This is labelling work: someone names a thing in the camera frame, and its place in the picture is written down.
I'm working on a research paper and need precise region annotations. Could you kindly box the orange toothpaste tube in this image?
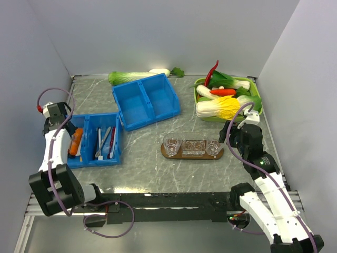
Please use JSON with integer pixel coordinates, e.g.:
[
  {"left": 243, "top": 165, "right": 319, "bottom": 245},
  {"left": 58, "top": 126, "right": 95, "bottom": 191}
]
[{"left": 68, "top": 128, "right": 84, "bottom": 157}]

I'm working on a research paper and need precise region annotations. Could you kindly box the clear plastic tray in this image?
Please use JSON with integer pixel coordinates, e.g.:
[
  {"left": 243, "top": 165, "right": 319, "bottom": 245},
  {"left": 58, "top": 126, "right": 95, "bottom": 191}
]
[{"left": 181, "top": 132, "right": 205, "bottom": 157}]

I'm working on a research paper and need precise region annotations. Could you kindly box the clear faceted plastic cup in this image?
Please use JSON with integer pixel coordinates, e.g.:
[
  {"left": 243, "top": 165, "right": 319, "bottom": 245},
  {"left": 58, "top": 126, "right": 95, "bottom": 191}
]
[{"left": 163, "top": 133, "right": 182, "bottom": 157}]

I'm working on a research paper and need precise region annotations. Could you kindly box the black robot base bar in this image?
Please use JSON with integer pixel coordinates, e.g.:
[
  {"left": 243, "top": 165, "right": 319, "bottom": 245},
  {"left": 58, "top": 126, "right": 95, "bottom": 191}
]
[{"left": 72, "top": 191, "right": 260, "bottom": 225}]

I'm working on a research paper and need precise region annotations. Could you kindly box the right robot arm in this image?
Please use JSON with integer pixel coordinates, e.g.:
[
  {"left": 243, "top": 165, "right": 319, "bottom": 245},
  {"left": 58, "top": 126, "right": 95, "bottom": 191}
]
[{"left": 219, "top": 121, "right": 324, "bottom": 252}]

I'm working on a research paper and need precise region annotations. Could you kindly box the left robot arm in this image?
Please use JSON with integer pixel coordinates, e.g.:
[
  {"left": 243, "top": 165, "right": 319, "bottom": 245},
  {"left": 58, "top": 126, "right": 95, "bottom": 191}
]
[{"left": 28, "top": 102, "right": 104, "bottom": 217}]

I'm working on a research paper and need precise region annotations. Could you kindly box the wooden oval tray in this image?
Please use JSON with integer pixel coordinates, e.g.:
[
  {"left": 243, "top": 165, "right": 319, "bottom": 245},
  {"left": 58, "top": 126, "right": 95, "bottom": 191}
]
[{"left": 161, "top": 144, "right": 224, "bottom": 160}]

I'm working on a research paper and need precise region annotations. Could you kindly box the grey toothbrush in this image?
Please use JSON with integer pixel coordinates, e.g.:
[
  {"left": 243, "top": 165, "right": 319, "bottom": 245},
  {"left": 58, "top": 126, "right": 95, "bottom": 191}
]
[{"left": 95, "top": 126, "right": 111, "bottom": 158}]

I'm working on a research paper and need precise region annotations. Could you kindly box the red toothbrush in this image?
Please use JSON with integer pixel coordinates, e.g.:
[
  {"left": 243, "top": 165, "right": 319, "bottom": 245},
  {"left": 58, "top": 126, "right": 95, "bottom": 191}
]
[{"left": 107, "top": 126, "right": 116, "bottom": 159}]

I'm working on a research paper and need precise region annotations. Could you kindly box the white toothbrush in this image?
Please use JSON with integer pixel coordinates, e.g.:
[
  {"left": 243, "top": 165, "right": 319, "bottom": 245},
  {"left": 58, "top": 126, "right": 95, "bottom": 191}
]
[{"left": 97, "top": 128, "right": 103, "bottom": 160}]

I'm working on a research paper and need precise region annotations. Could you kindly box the yellow napa cabbage toy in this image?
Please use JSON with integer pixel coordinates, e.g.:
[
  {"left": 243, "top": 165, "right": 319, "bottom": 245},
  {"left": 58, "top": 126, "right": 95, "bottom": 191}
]
[{"left": 196, "top": 96, "right": 240, "bottom": 120}]

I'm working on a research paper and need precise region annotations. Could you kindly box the green white cabbage toy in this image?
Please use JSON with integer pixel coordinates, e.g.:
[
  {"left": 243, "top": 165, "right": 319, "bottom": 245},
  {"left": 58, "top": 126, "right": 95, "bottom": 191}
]
[{"left": 236, "top": 95, "right": 263, "bottom": 114}]

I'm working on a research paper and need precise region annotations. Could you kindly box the green vegetable basket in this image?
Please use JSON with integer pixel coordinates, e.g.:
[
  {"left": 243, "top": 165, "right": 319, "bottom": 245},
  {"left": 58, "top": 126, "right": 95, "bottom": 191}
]
[{"left": 193, "top": 77, "right": 261, "bottom": 123}]

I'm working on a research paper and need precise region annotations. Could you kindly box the blue bin with toiletries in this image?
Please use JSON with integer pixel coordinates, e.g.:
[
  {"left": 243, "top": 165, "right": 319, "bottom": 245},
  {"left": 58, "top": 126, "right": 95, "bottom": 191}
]
[{"left": 67, "top": 112, "right": 123, "bottom": 169}]

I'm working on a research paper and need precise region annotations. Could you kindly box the orange carrot toy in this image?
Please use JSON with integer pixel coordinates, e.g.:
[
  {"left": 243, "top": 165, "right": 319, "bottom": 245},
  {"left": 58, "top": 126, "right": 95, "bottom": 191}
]
[{"left": 210, "top": 89, "right": 236, "bottom": 96}]

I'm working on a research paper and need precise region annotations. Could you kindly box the green napa cabbage toy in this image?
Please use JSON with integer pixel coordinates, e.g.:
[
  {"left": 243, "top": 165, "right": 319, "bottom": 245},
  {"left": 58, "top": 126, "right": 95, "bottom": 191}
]
[{"left": 108, "top": 71, "right": 156, "bottom": 86}]

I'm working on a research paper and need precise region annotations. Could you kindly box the green bok choy toy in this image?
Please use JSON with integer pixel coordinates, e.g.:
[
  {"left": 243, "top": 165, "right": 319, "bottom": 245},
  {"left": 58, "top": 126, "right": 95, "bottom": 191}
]
[{"left": 189, "top": 70, "right": 251, "bottom": 90}]

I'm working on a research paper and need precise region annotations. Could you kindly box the white corn toy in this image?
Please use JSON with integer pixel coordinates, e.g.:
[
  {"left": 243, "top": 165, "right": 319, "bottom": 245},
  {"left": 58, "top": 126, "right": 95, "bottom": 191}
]
[{"left": 196, "top": 84, "right": 219, "bottom": 100}]

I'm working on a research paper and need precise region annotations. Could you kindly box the red chili pepper toy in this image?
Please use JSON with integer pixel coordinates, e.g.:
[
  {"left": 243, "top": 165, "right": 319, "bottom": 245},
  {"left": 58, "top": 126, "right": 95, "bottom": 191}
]
[{"left": 204, "top": 60, "right": 219, "bottom": 87}]

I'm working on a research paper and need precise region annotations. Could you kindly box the blue bin with cups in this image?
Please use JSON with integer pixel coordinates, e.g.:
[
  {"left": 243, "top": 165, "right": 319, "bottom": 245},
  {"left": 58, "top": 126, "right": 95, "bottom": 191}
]
[{"left": 112, "top": 74, "right": 181, "bottom": 131}]

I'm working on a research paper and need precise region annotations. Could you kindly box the green leaf toy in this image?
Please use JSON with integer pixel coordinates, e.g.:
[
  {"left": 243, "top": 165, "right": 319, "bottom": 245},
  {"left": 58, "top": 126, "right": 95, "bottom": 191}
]
[{"left": 170, "top": 67, "right": 185, "bottom": 77}]

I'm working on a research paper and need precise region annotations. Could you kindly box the white radish toy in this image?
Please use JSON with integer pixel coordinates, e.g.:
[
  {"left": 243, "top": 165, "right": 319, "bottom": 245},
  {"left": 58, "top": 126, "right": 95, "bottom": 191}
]
[{"left": 149, "top": 69, "right": 170, "bottom": 76}]

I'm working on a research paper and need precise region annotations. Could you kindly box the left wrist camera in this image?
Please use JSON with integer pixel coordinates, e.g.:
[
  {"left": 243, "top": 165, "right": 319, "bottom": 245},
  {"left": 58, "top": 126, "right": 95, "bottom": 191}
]
[{"left": 36, "top": 102, "right": 53, "bottom": 119}]

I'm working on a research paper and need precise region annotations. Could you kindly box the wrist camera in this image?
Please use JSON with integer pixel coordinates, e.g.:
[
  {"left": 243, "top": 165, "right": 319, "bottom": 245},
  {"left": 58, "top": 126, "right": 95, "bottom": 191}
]
[
  {"left": 36, "top": 102, "right": 53, "bottom": 119},
  {"left": 237, "top": 109, "right": 260, "bottom": 129}
]

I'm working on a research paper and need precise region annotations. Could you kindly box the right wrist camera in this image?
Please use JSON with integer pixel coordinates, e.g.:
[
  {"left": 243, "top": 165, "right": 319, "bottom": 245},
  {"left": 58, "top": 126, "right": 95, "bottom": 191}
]
[{"left": 237, "top": 109, "right": 260, "bottom": 129}]

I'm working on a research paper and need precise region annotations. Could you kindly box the aluminium rail frame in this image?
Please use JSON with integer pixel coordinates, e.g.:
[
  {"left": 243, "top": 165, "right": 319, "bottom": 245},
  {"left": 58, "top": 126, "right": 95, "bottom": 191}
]
[{"left": 14, "top": 75, "right": 315, "bottom": 253}]

